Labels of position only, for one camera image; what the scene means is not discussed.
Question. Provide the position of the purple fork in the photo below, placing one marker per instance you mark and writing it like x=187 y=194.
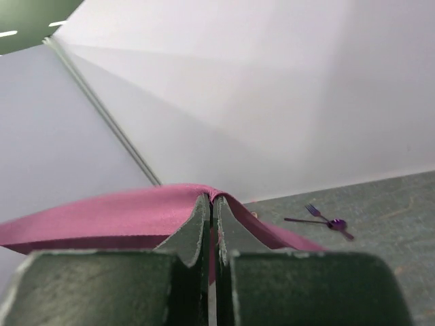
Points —
x=316 y=213

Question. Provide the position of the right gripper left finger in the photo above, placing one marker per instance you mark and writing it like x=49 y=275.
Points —
x=165 y=286

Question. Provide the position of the purple cloth napkin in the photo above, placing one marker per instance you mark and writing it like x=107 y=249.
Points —
x=139 y=219

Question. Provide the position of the purple spoon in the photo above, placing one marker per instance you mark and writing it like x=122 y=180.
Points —
x=338 y=225

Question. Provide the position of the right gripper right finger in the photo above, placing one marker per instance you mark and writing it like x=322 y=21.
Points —
x=256 y=285

